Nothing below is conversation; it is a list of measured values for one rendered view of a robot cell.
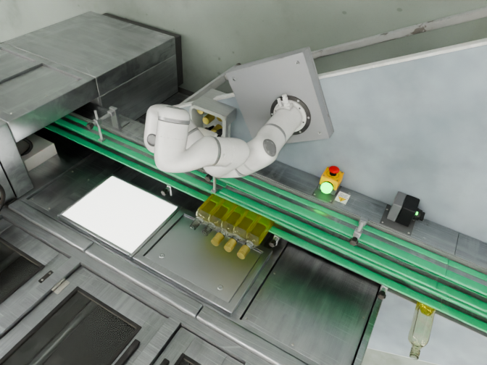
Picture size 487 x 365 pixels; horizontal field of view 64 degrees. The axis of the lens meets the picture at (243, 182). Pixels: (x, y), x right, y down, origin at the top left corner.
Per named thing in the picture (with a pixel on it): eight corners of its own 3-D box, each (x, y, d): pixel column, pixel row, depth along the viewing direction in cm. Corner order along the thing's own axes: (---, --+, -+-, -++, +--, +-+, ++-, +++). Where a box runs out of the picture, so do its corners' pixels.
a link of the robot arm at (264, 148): (293, 140, 127) (274, 167, 116) (266, 155, 136) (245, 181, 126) (276, 117, 125) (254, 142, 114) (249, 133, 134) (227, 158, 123)
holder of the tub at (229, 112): (202, 147, 183) (193, 156, 178) (201, 95, 165) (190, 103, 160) (233, 159, 177) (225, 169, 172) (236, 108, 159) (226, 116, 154)
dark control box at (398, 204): (391, 205, 148) (385, 219, 142) (398, 190, 143) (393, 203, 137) (413, 213, 145) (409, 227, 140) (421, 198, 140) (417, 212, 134)
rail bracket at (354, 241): (357, 219, 144) (346, 243, 135) (363, 205, 139) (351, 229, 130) (368, 223, 142) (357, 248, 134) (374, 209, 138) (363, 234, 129)
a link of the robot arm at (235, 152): (224, 161, 105) (190, 180, 117) (281, 163, 122) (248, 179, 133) (217, 129, 107) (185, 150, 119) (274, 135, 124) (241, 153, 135)
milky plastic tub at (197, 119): (201, 138, 179) (190, 148, 174) (201, 95, 164) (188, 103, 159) (233, 151, 174) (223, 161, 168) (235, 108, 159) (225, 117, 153)
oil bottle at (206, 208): (221, 191, 174) (193, 221, 160) (221, 182, 170) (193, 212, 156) (232, 196, 172) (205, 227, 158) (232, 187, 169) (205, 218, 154)
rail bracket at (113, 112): (122, 122, 197) (89, 144, 182) (117, 93, 186) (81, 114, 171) (130, 125, 196) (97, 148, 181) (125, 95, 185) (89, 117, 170)
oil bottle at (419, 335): (417, 298, 151) (402, 355, 134) (423, 290, 147) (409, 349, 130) (431, 305, 150) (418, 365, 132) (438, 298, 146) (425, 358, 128)
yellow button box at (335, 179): (324, 178, 157) (317, 189, 152) (327, 164, 152) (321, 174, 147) (340, 185, 155) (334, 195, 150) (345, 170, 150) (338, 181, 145)
